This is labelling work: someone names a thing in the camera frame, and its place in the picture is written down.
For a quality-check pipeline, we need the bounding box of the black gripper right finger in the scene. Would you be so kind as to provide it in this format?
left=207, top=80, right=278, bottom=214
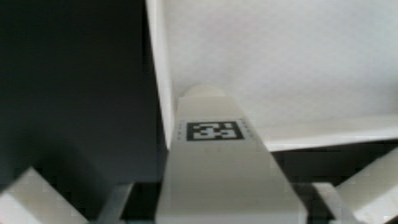
left=294, top=182, right=363, bottom=224

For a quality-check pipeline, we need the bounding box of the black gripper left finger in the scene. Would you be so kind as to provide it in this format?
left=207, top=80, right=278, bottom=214
left=95, top=182, right=160, bottom=224

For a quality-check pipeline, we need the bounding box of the white desk leg with tag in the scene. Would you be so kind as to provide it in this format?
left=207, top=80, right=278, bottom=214
left=155, top=85, right=308, bottom=224

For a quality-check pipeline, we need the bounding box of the white desk top tray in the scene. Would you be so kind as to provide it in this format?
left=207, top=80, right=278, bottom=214
left=144, top=0, right=398, bottom=151

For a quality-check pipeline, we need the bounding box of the white front fence bar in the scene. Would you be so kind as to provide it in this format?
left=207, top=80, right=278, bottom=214
left=0, top=147, right=398, bottom=224

